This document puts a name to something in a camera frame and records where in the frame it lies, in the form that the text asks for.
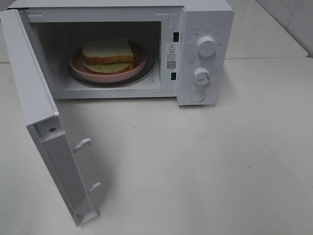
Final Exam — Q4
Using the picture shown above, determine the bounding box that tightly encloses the white microwave door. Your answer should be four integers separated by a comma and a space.
0, 9, 97, 226

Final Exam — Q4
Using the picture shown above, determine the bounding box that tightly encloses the white bread sandwich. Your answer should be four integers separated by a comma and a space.
82, 38, 136, 73

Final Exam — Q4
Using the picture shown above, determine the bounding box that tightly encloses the pink round plate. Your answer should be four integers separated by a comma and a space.
69, 44, 148, 83

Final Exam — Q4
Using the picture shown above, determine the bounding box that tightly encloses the lower white timer knob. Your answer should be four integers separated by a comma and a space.
194, 68, 211, 86

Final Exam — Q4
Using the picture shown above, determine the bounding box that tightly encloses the white microwave oven body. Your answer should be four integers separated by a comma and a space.
6, 0, 234, 105

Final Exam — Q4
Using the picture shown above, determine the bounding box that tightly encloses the round white door button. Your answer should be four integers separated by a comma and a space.
190, 90, 205, 102

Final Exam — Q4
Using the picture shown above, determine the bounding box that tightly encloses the upper white power knob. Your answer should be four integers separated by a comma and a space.
197, 35, 217, 57

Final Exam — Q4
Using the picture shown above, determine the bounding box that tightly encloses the glass microwave turntable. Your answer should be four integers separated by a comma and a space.
68, 43, 155, 88

